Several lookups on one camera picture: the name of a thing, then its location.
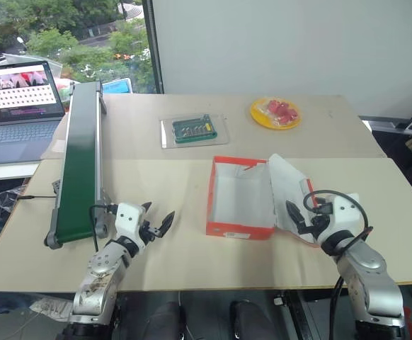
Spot grey laptop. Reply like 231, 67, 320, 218
0, 60, 67, 168

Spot yellow plate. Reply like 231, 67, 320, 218
250, 96, 304, 131

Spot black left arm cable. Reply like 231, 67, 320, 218
89, 203, 119, 253

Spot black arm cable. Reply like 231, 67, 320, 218
89, 203, 119, 253
302, 189, 374, 249

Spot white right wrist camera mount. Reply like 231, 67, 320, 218
310, 192, 365, 246

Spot orange shoe box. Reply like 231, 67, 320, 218
205, 153, 361, 249

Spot white side desk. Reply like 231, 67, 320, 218
0, 161, 41, 183

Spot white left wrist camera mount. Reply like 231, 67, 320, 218
114, 202, 147, 254

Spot green conveyor belt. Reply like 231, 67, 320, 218
43, 80, 110, 250

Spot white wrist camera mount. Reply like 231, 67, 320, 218
310, 192, 365, 246
114, 202, 147, 254

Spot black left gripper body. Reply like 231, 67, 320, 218
138, 219, 159, 246

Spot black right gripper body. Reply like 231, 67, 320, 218
296, 214, 331, 246

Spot green bit set blister pack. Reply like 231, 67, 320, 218
160, 113, 231, 150

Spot crumpled printed paper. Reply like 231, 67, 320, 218
28, 296, 74, 324

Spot black table frame leg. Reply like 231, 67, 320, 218
272, 289, 322, 340

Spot dark window frame post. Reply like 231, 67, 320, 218
143, 0, 165, 95

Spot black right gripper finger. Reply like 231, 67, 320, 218
285, 200, 304, 225

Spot clear plastic bag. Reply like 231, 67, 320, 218
0, 186, 27, 215

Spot red wrapped snacks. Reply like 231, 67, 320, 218
261, 99, 301, 126

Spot blue plastic bin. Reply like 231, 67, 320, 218
103, 79, 134, 95

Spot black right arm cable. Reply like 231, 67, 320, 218
302, 189, 374, 249

